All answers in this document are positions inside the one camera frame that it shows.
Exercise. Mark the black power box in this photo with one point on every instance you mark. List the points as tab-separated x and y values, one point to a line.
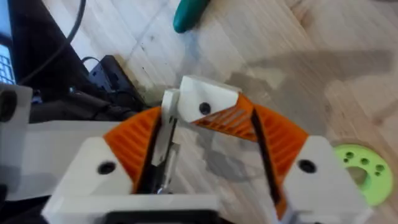
113	79

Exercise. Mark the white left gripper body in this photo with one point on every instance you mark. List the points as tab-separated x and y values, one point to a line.
53	149

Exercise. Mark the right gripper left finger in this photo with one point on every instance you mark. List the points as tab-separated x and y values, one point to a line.
93	180

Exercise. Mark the blue-green electric screwdriver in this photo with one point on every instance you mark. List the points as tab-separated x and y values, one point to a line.
186	14

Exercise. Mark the green disc with holes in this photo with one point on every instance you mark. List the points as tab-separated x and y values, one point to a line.
373	180

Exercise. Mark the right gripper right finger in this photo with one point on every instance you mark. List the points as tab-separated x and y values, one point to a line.
317	193

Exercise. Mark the laptop computer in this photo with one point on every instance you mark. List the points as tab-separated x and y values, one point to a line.
4	46

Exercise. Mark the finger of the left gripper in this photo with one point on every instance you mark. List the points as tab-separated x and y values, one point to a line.
169	112
211	96

